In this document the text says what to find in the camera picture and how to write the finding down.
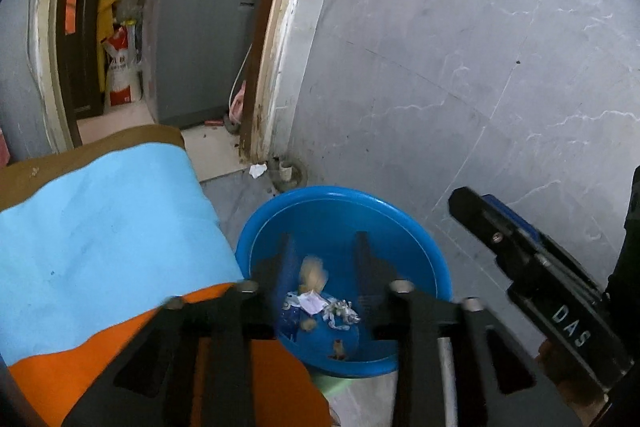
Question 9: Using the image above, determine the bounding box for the blue plastic basin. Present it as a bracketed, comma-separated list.
[235, 186, 452, 378]

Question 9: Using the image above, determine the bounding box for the blue snack wrapper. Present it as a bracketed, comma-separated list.
[278, 301, 302, 341]

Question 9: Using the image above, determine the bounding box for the blue orange table cloth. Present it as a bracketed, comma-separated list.
[1, 143, 333, 426]

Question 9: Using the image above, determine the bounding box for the red white wrapper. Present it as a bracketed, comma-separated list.
[322, 298, 360, 329]

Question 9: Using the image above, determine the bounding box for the white blue wrapper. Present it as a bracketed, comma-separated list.
[296, 291, 329, 317]

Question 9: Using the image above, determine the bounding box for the potato slice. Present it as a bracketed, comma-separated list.
[298, 256, 329, 294]

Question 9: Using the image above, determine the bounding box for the brown under cloth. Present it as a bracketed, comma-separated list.
[0, 124, 186, 210]

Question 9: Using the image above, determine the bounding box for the red white rice sack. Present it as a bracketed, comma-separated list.
[103, 24, 142, 108]

